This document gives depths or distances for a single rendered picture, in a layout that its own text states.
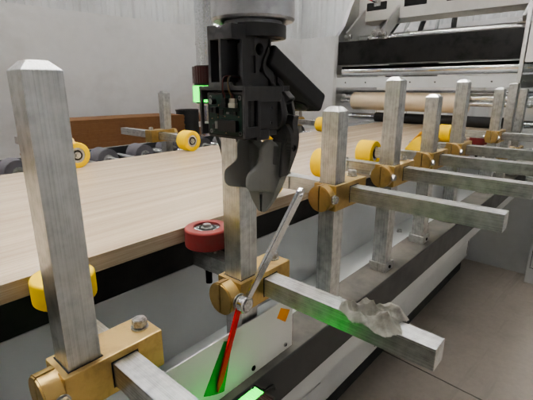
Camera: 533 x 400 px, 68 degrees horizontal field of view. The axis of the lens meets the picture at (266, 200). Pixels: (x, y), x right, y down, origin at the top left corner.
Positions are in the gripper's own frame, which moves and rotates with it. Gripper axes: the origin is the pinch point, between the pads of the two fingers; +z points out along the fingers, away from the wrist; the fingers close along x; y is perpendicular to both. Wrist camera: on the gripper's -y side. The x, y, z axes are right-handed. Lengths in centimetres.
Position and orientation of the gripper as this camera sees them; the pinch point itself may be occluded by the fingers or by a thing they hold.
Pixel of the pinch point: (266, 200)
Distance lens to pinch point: 50.0
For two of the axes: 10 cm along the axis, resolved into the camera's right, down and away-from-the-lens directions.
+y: -6.6, 2.1, -7.2
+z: 0.0, 9.6, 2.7
